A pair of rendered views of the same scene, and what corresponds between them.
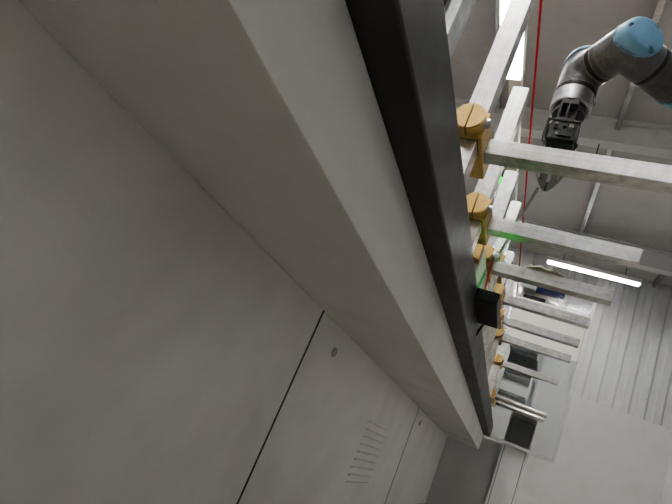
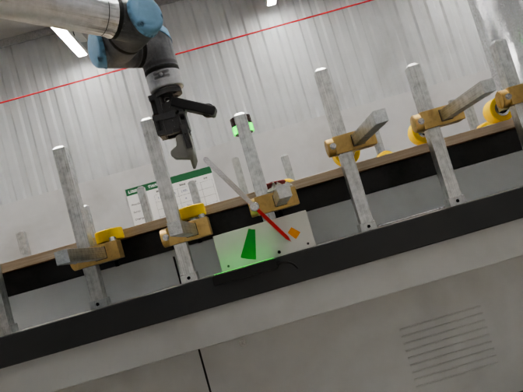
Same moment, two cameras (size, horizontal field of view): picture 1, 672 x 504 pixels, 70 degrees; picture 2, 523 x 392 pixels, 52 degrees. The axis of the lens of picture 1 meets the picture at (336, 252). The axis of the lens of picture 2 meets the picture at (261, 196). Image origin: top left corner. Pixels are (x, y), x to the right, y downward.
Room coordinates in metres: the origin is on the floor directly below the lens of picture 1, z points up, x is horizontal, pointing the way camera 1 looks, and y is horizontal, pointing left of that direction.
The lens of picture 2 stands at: (0.41, -1.65, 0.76)
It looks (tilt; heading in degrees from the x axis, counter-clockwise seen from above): 4 degrees up; 62
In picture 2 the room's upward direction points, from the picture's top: 16 degrees counter-clockwise
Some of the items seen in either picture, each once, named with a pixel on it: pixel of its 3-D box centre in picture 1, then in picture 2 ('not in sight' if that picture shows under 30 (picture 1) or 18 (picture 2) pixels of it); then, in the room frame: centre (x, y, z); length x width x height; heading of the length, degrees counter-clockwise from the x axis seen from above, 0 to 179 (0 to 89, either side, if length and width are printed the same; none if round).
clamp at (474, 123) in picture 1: (471, 142); (96, 255); (0.68, -0.13, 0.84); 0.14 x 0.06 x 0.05; 153
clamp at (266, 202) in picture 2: (481, 261); (272, 202); (1.13, -0.35, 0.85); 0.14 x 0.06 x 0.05; 153
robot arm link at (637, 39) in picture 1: (626, 51); (117, 47); (0.80, -0.40, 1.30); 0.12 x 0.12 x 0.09; 13
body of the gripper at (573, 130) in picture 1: (562, 130); (170, 114); (0.91, -0.36, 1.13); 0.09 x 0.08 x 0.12; 153
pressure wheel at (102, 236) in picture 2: not in sight; (112, 247); (0.74, -0.04, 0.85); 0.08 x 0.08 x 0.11
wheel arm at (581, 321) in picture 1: (511, 300); (449, 110); (1.56, -0.63, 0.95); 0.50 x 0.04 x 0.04; 63
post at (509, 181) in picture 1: (485, 250); (262, 196); (1.11, -0.34, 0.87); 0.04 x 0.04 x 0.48; 63
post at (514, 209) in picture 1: (493, 268); (344, 151); (1.33, -0.46, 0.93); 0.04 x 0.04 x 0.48; 63
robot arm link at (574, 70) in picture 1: (581, 76); (155, 51); (0.91, -0.36, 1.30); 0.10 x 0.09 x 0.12; 13
